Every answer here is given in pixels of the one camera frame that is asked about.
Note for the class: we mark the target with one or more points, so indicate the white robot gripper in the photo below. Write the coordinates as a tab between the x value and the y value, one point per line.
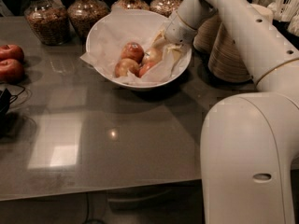
179	30

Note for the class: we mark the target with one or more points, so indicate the yellowish apple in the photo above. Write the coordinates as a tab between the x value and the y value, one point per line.
152	55

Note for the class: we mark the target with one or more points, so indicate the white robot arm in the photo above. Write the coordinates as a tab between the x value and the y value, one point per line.
248	141

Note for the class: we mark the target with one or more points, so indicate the white paper bowl liner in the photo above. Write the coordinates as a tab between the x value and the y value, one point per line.
115	34

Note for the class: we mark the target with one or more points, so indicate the front red apple in bowl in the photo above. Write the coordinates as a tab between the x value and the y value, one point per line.
145	68

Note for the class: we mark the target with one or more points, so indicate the red apple with sticker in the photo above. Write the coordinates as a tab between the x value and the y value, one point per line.
132	50

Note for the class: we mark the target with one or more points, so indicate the white ceramic bowl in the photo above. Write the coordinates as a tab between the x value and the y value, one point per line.
140	84

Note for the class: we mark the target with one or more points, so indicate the front left apple in bowl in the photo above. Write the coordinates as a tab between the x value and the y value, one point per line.
124	66

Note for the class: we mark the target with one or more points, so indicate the lower red apple on table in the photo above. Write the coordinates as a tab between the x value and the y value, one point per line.
11	71

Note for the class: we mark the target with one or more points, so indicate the red apple on table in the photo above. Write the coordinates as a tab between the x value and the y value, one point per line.
11	52
11	71

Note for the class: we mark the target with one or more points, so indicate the upper red apple on table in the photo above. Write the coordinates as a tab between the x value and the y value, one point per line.
11	52

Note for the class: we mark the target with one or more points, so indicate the rear stack of paper bowls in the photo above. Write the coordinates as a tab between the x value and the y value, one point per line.
206	34

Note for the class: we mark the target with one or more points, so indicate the stack of paper bowls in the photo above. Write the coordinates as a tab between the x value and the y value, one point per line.
206	34
224	61

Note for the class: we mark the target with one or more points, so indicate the glass cereal jar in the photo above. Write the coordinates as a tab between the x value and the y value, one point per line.
131	4
164	7
49	21
84	14

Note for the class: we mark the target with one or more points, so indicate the front stack of paper bowls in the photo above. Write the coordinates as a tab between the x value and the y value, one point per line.
224	61

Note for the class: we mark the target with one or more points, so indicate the leftmost glass cereal jar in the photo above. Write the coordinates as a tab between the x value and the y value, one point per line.
49	21

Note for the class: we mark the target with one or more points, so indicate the black object with cable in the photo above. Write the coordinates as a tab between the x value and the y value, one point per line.
7	117

